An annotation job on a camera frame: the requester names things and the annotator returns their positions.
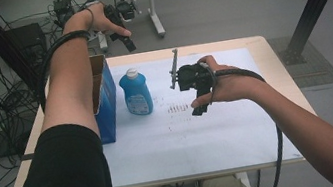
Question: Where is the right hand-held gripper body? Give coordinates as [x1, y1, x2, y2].
[164, 42, 221, 104]

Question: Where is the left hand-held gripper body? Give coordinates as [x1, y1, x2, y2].
[101, 0, 142, 36]

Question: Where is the blue bottle with white cap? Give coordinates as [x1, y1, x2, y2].
[116, 65, 156, 119]

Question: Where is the blue cardboard box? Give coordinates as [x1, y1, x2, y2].
[85, 52, 125, 146]

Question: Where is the person's left hand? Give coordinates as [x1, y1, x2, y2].
[59, 0, 133, 48]

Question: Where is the person's right hand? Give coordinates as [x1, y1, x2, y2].
[183, 46, 269, 111]

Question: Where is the white paper sheet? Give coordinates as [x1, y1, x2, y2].
[89, 38, 304, 187]

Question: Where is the white desk with metal legs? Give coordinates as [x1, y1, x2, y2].
[65, 0, 194, 54]

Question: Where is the black electronics device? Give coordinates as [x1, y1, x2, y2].
[52, 0, 76, 28]

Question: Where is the black equipment case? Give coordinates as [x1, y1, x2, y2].
[3, 21, 51, 71]

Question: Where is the black tape strip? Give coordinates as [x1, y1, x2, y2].
[20, 153, 36, 161]

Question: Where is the person's black sleeve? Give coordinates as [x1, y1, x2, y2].
[0, 118, 113, 187]

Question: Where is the right hand-held gripper black cable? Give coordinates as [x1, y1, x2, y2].
[212, 61, 293, 187]

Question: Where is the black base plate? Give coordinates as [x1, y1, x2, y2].
[0, 124, 40, 159]

